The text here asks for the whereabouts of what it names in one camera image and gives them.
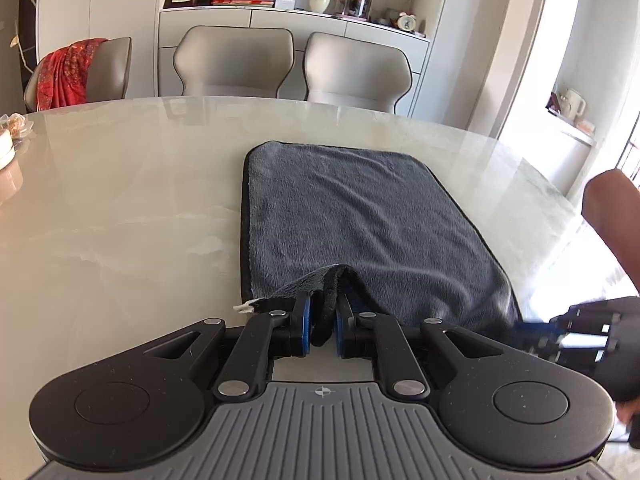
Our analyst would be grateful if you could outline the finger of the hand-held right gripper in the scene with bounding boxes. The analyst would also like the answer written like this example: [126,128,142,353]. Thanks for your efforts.
[549,304,621,333]
[534,333,619,373]

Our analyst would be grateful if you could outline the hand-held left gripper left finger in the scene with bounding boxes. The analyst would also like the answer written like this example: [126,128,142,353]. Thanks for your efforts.
[142,294,315,402]

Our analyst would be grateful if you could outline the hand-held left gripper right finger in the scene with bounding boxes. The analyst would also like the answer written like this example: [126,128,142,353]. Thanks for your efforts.
[335,302,501,401]

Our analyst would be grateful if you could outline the blue and grey towel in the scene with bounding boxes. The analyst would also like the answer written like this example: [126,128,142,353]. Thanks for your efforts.
[234,140,556,350]

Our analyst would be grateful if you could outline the brown chair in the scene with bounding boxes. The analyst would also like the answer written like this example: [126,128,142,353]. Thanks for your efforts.
[581,169,640,295]

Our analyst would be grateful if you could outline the white side counter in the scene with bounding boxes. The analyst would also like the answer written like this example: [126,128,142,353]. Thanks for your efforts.
[500,122,598,201]

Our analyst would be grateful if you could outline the brown framed glass door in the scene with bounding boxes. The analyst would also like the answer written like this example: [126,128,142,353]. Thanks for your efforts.
[614,110,640,183]

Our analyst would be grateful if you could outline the small kettle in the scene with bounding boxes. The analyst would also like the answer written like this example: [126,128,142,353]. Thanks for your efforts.
[557,89,587,122]

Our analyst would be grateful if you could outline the beige dining chair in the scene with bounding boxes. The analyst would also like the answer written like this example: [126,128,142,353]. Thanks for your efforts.
[304,31,413,115]
[172,25,296,98]

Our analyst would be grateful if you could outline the beige chair with draped cloth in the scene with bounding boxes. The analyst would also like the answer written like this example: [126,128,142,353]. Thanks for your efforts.
[24,36,132,112]

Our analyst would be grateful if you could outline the white sideboard cabinet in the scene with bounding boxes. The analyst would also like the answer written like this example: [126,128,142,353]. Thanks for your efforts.
[157,6,431,121]

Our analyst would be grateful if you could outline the glass jar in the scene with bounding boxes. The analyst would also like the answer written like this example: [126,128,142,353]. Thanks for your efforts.
[336,0,375,20]

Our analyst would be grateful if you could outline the pale pink round jar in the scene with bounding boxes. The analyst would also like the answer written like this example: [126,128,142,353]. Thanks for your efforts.
[0,130,17,170]

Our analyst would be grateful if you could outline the red patterned cloth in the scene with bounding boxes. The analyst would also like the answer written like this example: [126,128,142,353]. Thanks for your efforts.
[35,37,108,111]

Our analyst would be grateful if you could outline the bag of snacks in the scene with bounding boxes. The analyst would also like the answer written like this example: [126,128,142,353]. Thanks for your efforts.
[0,114,33,138]

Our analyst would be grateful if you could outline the white tall cupboard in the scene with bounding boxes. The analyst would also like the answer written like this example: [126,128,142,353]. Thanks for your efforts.
[37,0,166,98]

